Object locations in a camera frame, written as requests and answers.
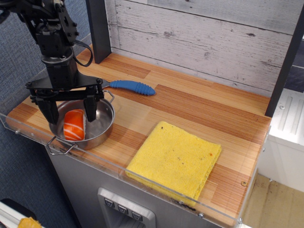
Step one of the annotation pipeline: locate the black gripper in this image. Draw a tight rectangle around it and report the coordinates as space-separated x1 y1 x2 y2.
26 53 104 125

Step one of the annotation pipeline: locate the orange salmon sushi toy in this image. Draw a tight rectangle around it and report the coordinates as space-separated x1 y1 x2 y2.
63 109 86 141

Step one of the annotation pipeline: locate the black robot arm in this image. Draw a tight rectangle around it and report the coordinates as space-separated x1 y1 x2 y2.
0 0 104 124

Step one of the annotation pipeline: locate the yellow rag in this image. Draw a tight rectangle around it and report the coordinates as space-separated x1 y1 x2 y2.
125 121 222 208

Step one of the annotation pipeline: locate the small steel pot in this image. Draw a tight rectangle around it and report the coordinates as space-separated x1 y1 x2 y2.
46 90 115 155

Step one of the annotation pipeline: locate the silver button panel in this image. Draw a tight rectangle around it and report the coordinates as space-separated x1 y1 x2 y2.
97 187 156 228

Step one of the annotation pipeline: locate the blue handled metal spoon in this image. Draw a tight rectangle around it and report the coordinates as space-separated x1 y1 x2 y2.
102 79 156 95

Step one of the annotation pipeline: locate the left black frame post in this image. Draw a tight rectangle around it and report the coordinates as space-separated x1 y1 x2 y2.
86 0 112 64

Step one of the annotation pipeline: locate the black frame post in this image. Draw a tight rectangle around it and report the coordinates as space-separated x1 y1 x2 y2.
86 0 112 64
265 6 304 117

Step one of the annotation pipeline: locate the right black frame post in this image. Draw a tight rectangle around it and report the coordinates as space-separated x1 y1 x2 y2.
265 6 304 117

